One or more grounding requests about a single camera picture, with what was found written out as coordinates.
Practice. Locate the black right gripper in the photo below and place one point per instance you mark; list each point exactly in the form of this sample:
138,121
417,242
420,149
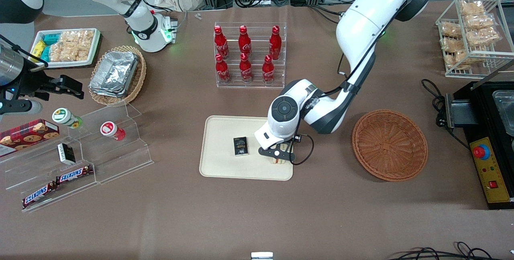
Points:
35,83

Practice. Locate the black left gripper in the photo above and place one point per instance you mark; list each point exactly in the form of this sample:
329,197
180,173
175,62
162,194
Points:
297,139

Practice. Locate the triangular sandwich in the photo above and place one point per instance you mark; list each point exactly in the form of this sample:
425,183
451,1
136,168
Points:
282,147

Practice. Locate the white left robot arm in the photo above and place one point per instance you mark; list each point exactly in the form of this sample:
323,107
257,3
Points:
361,23

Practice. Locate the white rectangular snack tray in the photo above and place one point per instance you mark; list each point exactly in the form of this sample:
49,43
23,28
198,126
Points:
60,64

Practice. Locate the cream plastic tray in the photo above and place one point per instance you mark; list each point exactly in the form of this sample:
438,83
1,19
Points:
225,167

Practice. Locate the oval tan wicker basket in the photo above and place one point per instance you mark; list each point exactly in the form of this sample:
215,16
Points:
138,83

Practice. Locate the round brown wicker basket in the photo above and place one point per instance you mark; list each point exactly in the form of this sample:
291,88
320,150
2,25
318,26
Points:
389,145

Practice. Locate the green jar with sunflower lid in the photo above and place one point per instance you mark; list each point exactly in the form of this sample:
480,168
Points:
64,116

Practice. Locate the clear bag of rice crackers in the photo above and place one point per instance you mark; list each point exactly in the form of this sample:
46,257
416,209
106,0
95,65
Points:
85,43
62,49

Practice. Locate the teal snack packet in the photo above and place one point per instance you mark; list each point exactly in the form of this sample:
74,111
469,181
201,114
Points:
45,53
51,39

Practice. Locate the small black card box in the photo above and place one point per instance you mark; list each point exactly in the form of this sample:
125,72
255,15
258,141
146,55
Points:
240,146

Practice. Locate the yellow snack packet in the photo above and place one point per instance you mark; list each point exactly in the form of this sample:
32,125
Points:
38,48

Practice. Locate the stacked aluminium foil containers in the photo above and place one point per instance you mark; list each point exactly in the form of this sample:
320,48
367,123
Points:
114,73

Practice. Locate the red jar with white lid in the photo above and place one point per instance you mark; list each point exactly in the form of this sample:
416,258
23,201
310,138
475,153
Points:
110,129

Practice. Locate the red cookie box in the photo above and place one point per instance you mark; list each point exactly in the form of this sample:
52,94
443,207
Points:
28,135

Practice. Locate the small black and white box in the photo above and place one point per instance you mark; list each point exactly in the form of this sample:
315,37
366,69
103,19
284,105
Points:
66,153

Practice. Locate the clear acrylic bottle rack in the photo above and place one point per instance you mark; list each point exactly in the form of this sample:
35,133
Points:
257,83

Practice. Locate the red cola bottle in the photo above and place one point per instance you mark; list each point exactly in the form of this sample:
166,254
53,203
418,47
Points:
222,71
275,44
220,43
245,69
244,42
268,71

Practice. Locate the snickers chocolate bar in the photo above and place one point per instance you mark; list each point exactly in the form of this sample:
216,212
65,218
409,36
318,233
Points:
74,174
38,194

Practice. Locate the clear acrylic stepped stand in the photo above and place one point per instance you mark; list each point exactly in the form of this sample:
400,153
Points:
120,163

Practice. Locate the red emergency stop button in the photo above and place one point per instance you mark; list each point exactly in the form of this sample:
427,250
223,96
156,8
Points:
480,152

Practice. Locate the clear bag of fried snacks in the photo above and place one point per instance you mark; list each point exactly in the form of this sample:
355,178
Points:
472,8
451,44
450,30
484,36
480,21
455,60

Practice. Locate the black sealing machine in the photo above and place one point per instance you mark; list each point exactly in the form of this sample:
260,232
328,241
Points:
484,111

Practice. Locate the yellow control panel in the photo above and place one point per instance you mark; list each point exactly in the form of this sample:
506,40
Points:
492,171

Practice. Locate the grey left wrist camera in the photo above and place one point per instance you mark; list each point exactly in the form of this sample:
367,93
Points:
268,136

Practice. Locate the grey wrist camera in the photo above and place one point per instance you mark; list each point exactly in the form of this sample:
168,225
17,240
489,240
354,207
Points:
268,136
20,106

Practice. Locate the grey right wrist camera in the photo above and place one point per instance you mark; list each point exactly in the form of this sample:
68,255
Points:
20,106

